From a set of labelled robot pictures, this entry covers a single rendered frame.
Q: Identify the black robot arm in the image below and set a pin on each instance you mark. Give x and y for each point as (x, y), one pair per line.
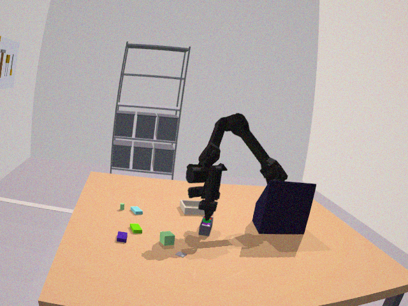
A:
(205, 171)

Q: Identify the white shallow tray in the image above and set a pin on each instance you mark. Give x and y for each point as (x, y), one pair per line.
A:
(191, 207)

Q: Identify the light blue flat block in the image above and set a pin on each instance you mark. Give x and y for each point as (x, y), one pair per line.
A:
(136, 210)

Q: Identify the purple cube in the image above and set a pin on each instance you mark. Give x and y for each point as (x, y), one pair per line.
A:
(122, 236)

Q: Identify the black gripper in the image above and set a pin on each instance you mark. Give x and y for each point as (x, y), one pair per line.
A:
(209, 204)

